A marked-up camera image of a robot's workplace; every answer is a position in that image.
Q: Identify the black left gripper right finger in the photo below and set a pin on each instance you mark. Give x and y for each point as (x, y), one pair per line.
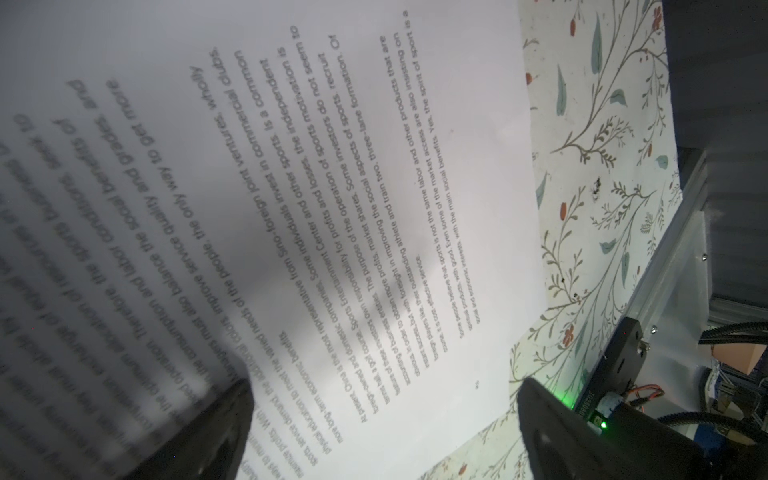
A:
(559, 443)

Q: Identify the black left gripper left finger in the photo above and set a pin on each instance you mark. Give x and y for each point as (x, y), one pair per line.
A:
(211, 446)

